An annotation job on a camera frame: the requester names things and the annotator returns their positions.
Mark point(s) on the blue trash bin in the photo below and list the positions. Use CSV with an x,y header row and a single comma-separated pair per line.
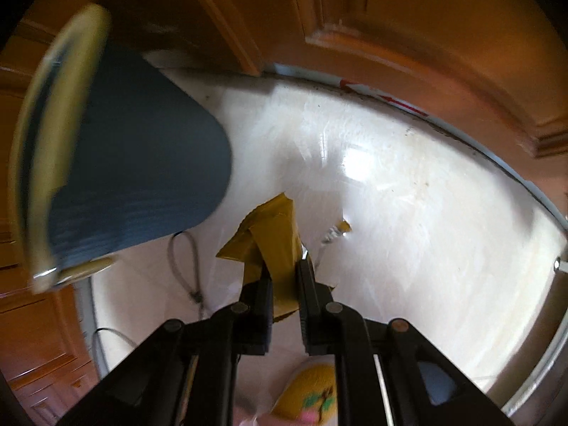
x,y
146,164

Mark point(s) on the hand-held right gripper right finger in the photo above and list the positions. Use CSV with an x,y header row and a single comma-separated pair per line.
x,y
307,306

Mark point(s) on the yellow snack packet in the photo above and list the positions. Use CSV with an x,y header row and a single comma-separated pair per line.
x,y
275,239

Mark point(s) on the wooden cabinet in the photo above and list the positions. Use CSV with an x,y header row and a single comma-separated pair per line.
x,y
40,350

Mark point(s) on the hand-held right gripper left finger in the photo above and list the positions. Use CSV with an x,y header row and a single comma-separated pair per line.
x,y
262,315

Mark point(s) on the yellow patterned round object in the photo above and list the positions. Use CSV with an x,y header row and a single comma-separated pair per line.
x,y
310,386

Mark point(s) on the wooden door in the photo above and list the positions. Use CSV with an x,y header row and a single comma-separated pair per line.
x,y
421,17

